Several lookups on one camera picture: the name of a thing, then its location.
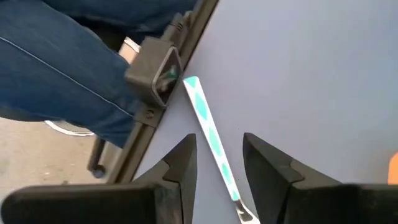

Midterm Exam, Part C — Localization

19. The grey-blue table mat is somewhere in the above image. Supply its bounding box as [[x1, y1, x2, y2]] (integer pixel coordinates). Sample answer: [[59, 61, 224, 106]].
[[134, 0, 398, 224]]

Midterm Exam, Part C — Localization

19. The black table-level camera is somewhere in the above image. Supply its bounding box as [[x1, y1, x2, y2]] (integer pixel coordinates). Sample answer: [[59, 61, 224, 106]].
[[124, 36, 185, 110]]

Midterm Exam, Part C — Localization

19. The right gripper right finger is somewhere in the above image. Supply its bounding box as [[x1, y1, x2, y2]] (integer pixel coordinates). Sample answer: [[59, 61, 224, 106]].
[[243, 132, 398, 224]]

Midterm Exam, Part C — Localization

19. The orange plastic bin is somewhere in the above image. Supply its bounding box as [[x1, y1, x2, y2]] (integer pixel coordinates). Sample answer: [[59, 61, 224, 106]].
[[387, 151, 398, 185]]

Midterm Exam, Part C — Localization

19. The silver chair base ring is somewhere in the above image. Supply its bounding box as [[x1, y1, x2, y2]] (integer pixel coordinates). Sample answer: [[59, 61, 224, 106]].
[[44, 119, 96, 138]]

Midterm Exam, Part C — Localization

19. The black aluminium table frame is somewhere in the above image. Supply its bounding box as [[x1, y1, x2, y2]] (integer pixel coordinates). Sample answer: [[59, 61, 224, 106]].
[[105, 0, 220, 185]]

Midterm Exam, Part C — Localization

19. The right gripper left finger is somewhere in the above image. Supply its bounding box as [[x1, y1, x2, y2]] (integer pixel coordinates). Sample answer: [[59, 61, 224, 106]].
[[0, 133, 198, 224]]

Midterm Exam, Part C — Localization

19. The black chair leg with caster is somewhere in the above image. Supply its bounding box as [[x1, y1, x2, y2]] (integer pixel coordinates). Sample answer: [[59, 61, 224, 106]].
[[86, 136, 107, 180]]

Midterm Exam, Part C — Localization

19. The person's leg in jeans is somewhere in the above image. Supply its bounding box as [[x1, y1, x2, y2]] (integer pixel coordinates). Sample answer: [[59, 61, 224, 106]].
[[0, 0, 200, 149]]

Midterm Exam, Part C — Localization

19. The teal-patterned handle knife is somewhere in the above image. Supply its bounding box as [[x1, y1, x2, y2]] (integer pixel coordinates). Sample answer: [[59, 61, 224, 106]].
[[182, 75, 261, 224]]

